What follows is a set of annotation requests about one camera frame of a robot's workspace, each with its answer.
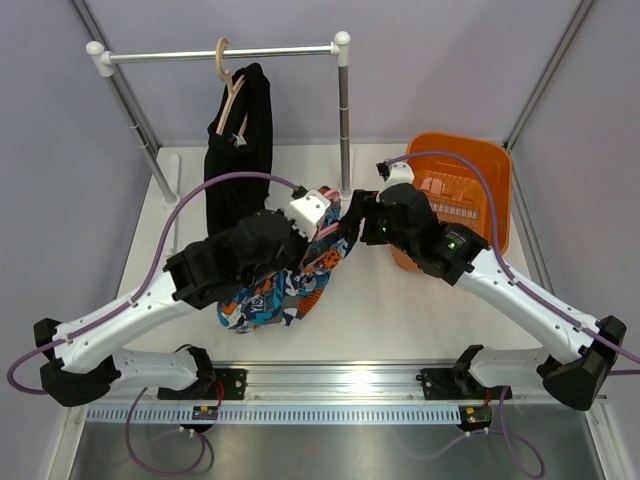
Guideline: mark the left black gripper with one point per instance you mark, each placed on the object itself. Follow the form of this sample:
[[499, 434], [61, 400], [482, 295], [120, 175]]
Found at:
[[303, 246]]

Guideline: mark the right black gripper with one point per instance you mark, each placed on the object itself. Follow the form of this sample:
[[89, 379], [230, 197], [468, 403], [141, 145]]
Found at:
[[358, 209]]

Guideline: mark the colourful patterned shorts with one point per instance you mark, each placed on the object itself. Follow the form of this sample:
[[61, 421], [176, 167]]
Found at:
[[287, 297]]

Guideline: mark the black shorts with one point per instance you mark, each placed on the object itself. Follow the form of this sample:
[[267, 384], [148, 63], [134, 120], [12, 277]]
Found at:
[[245, 144]]

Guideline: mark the beige wooden hanger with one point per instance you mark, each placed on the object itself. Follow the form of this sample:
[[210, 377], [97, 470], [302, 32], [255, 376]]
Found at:
[[233, 88]]

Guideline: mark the pink plastic hanger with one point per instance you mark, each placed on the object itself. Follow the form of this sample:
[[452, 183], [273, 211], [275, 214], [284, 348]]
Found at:
[[333, 196]]

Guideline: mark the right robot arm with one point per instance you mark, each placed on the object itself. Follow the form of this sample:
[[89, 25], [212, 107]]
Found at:
[[577, 351]]

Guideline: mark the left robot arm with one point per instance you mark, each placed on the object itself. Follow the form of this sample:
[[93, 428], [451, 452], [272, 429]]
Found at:
[[90, 358]]

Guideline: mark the orange plastic basket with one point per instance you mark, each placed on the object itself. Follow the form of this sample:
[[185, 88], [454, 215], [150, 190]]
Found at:
[[453, 189]]

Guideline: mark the silver clothes rack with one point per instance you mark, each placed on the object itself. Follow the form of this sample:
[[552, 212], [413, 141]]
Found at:
[[106, 62]]

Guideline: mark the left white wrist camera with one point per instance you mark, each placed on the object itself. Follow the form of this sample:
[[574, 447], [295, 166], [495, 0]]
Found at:
[[310, 212]]

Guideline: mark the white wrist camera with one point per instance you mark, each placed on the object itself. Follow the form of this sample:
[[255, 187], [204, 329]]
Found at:
[[310, 212], [394, 174]]

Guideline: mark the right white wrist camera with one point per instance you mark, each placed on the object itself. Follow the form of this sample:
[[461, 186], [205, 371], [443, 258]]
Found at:
[[394, 174]]

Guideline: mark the aluminium mounting rail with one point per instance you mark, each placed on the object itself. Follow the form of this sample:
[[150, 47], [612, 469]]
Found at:
[[332, 383]]

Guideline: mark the white slotted cable duct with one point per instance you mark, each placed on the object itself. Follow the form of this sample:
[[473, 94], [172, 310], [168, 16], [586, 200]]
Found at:
[[276, 414]]

